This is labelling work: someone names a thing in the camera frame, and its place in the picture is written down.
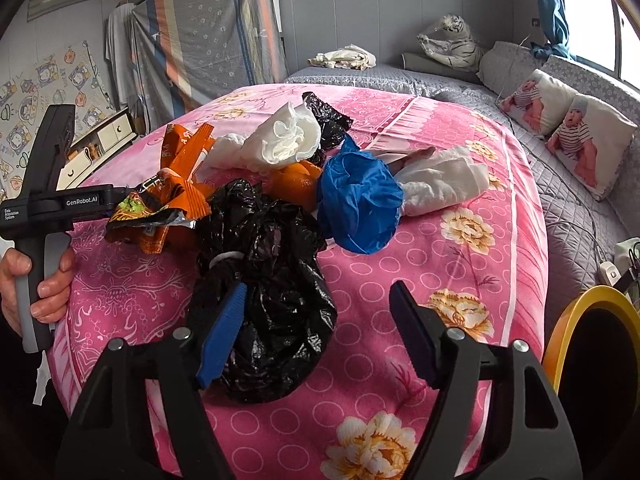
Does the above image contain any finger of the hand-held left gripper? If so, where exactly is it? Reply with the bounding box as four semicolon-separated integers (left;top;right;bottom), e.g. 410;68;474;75
111;186;137;218

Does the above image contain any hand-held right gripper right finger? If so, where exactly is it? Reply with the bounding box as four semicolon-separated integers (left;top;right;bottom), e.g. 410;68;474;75
389;280;583;480

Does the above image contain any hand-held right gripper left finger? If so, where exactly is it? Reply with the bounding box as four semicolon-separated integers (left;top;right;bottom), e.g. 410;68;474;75
55;282;251;480

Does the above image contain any orange snack wrapper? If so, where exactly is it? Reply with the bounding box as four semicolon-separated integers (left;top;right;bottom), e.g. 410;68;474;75
104;124;216;256

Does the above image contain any large black plastic bag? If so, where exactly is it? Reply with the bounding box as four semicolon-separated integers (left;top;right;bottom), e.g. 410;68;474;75
185;178;338;405

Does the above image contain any yellow trash bin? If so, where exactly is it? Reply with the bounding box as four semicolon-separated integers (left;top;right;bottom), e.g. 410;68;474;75
542;285;640;480

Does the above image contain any person's left hand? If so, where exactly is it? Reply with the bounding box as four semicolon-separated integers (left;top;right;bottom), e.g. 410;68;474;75
0;246;77;336

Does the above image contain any white cabinet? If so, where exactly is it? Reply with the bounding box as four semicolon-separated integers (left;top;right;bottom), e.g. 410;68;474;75
57;107;138;191

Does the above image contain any pink floral blanket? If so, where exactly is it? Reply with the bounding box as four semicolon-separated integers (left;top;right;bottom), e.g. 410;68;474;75
47;82;548;480

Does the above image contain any blue plastic bag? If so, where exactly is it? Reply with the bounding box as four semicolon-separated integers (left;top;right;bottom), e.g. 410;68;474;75
316;136;405;256

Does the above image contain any white hanging garment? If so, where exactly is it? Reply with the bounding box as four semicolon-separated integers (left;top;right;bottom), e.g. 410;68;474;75
104;2;141;111

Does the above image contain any white crumpled tissue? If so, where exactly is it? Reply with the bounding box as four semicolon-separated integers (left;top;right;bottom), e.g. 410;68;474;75
202;101;322;171

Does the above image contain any striped grey mattress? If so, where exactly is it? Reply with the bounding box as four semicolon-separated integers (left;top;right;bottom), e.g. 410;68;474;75
131;0;287;133

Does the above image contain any grey quilted sofa cover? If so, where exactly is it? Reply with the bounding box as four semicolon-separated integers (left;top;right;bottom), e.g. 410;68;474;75
285;42;640;291

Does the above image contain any white power adapter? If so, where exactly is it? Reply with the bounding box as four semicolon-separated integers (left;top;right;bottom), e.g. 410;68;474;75
598;260;622;287

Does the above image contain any small black plastic bag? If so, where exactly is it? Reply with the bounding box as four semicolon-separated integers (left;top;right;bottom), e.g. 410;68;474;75
301;91;353;153

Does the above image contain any baby print pillow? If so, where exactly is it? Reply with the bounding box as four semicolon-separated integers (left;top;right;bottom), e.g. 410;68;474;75
497;69;578;137
545;94;638;202

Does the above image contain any beige crumpled cloth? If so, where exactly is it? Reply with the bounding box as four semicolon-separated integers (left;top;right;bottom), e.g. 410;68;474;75
307;45;378;70

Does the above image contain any white tiger plush toy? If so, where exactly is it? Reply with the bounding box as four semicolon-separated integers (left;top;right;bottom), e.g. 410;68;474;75
417;14;486;68

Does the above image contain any blue curtain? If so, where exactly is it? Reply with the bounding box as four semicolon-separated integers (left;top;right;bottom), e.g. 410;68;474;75
530;0;573;61

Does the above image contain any cartoon wall poster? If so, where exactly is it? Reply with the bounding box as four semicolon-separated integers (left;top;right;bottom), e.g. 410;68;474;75
0;42;113;201

